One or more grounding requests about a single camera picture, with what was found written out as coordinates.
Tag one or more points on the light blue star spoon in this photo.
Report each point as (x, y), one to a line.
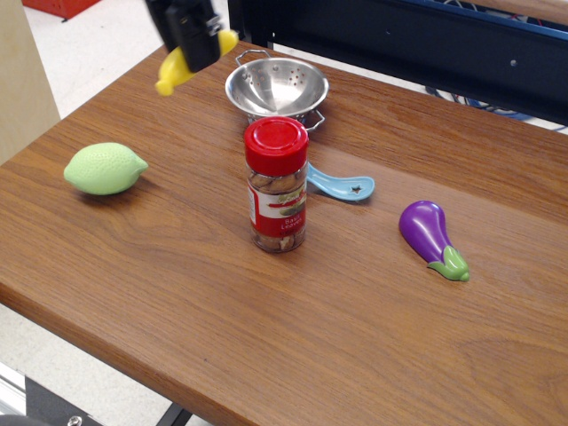
(343, 188)

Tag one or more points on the yellow toy banana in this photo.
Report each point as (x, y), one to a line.
(174, 71)

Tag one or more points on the spice jar with red lid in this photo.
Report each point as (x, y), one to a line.
(276, 154)

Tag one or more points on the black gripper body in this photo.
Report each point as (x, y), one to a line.
(166, 18)

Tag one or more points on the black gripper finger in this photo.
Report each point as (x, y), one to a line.
(210, 22)
(201, 53)

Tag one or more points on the beige wooden panel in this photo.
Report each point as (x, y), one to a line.
(28, 108)

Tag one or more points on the small steel colander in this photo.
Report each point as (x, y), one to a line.
(266, 86)

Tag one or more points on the dark blue metal frame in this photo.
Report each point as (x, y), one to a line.
(510, 54)

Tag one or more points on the black metal table bracket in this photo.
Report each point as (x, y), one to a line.
(29, 403)

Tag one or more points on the red box on floor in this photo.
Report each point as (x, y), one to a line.
(66, 9)

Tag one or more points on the green toy lime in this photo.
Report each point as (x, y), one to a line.
(104, 169)

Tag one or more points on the purple toy eggplant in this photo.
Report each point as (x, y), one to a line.
(423, 225)

